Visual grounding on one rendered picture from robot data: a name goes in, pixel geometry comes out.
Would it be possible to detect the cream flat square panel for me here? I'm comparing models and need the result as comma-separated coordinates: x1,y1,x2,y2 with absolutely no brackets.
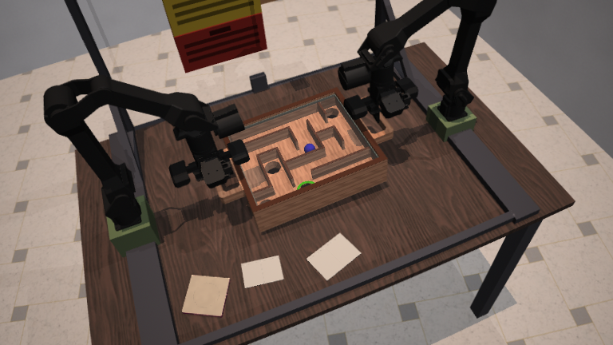
241,256,284,288

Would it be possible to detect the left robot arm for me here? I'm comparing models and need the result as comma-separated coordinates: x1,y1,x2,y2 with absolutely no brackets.
338,0,497,122

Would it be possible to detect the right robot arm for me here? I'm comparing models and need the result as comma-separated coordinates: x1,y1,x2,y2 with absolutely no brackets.
43,75,245,231

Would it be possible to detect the wooden maze board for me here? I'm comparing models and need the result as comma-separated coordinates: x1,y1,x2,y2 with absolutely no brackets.
216,87,394,232

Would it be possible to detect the tan square board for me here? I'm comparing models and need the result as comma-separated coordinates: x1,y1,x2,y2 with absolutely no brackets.
182,275,230,317

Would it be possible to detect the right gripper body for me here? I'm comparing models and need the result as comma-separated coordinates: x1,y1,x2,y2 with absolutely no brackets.
169,139,250,188

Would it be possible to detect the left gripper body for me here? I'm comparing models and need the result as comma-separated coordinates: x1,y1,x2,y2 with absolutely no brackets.
343,77,418,120

